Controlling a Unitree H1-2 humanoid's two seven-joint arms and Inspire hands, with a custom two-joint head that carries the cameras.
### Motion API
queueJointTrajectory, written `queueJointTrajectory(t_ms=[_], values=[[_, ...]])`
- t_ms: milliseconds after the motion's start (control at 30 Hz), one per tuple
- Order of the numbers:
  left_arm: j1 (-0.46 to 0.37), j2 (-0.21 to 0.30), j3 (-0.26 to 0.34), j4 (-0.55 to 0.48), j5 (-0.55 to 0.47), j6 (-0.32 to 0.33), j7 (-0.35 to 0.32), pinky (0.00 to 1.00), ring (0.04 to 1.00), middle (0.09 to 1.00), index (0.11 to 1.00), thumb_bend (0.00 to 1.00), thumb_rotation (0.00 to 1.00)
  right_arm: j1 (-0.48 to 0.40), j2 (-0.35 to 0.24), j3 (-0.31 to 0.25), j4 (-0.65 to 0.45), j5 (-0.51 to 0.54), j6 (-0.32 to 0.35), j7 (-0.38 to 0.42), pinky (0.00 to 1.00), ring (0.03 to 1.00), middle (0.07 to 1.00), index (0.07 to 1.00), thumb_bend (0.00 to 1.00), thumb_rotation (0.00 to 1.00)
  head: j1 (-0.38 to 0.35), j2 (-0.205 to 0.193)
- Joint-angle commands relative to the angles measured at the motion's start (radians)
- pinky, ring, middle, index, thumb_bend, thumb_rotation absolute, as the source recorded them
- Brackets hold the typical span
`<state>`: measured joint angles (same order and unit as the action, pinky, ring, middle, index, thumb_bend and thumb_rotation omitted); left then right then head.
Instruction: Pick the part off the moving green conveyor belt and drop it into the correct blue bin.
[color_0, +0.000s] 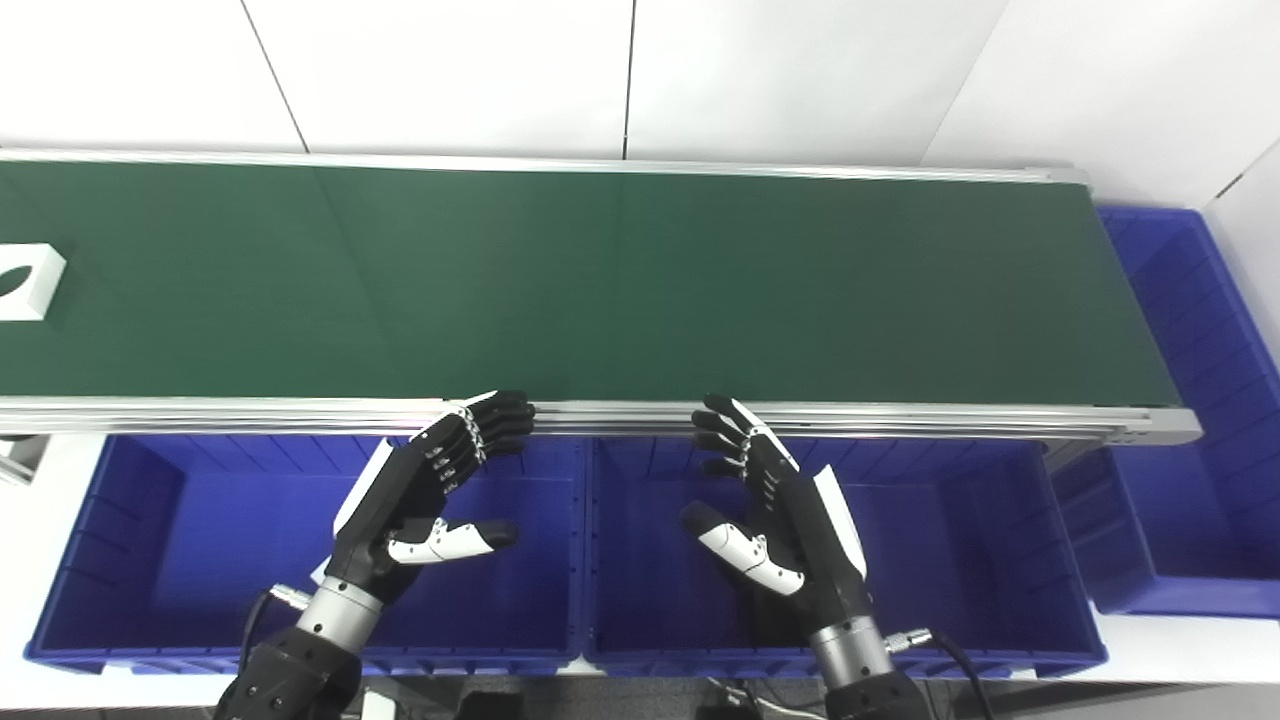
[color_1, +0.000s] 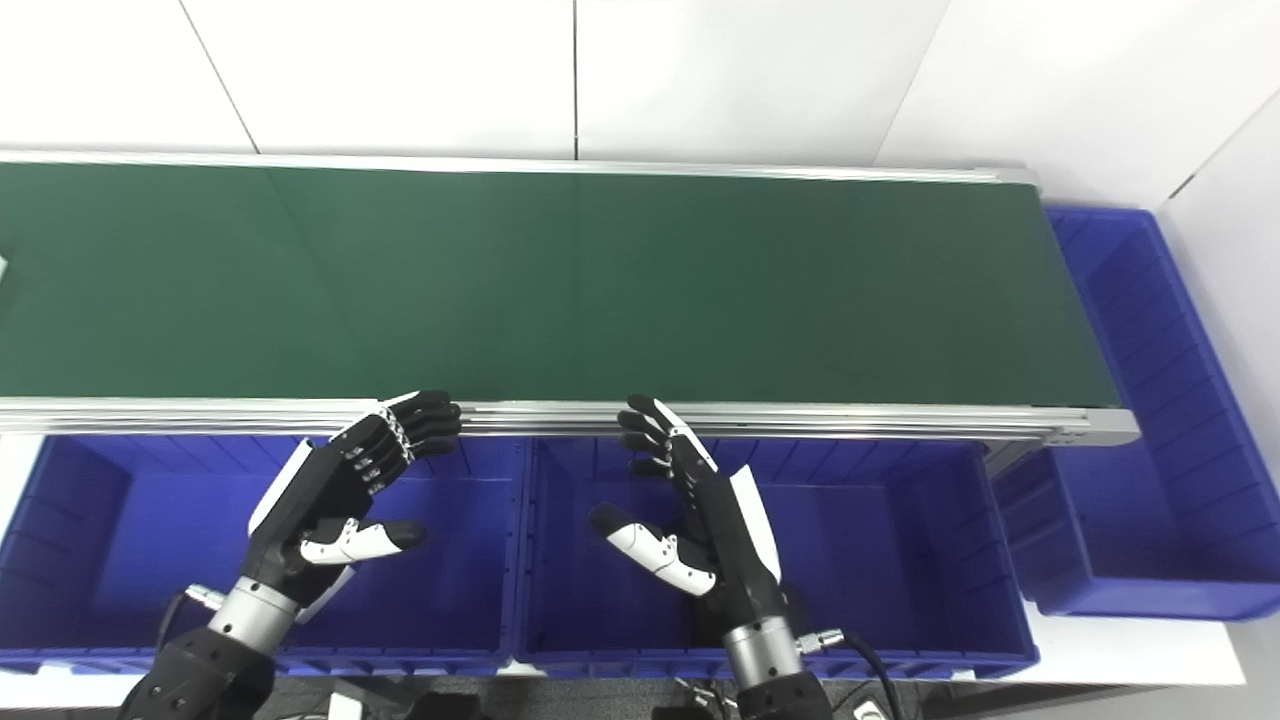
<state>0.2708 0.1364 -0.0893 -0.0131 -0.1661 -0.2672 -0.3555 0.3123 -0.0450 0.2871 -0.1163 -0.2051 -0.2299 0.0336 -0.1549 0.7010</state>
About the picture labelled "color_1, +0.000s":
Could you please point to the blue plastic bin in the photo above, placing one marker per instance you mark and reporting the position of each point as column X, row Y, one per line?
column 120, row 540
column 1150, row 400
column 880, row 550

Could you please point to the white power adapter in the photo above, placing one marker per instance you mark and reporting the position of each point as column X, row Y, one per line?
column 343, row 706

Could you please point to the green conveyor belt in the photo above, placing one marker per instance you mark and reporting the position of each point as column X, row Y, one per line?
column 600, row 280

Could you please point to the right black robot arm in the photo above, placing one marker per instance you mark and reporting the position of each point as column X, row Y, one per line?
column 765, row 660

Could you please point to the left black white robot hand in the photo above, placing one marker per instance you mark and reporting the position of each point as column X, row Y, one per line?
column 320, row 490

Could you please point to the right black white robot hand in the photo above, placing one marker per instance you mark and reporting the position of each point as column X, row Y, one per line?
column 725, row 540

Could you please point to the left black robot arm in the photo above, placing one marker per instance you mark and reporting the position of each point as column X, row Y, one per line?
column 200, row 670

